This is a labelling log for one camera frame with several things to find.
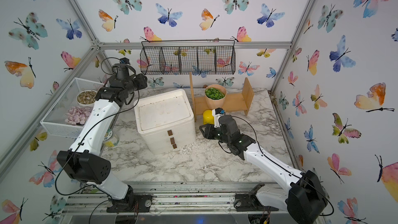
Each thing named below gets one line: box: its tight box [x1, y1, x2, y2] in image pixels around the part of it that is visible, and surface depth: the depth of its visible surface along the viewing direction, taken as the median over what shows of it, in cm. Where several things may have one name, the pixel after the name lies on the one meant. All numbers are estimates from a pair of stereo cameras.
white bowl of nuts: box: [76, 89, 98, 107], surface depth 73 cm
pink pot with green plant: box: [204, 84, 227, 109], surface depth 95 cm
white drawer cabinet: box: [133, 89, 197, 156], surface depth 80 cm
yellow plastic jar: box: [202, 109, 215, 125], surface depth 97 cm
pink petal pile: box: [64, 106, 92, 126], surface depth 65 cm
